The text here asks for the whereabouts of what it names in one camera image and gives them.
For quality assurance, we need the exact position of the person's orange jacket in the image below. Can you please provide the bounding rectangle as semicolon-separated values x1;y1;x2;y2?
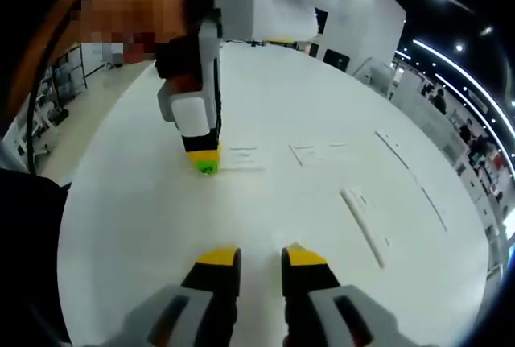
6;0;106;125

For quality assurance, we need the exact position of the white socket holder slot bar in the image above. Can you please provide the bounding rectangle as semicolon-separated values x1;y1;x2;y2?
340;188;390;271

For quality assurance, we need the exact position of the curved ceiling light strip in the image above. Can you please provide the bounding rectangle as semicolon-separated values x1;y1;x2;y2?
411;38;515;133

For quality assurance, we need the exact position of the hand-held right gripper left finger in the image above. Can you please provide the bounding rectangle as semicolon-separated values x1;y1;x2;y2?
90;246;242;347

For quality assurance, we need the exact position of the white socket holder cover plate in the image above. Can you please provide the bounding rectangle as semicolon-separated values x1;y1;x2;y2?
223;147;266;171
288;144;319;168

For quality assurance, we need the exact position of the black cable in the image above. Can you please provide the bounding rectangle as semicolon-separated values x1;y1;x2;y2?
26;0;106;176

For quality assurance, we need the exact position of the metal storage shelf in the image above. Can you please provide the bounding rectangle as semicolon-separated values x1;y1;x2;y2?
50;43;89;103

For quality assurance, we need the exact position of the person's head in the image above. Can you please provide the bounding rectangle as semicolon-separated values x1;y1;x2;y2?
91;0;215;42

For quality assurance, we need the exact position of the white desk partition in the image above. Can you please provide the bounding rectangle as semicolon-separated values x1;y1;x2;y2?
391;68;470;153

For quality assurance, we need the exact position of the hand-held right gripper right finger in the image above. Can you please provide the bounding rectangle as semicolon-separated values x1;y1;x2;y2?
281;242;427;347

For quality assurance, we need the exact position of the long white plastic strip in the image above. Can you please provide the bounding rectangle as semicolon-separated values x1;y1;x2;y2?
374;130;410;170
420;187;449;233

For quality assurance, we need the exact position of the person's dark clothing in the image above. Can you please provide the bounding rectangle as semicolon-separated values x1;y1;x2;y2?
0;167;72;347

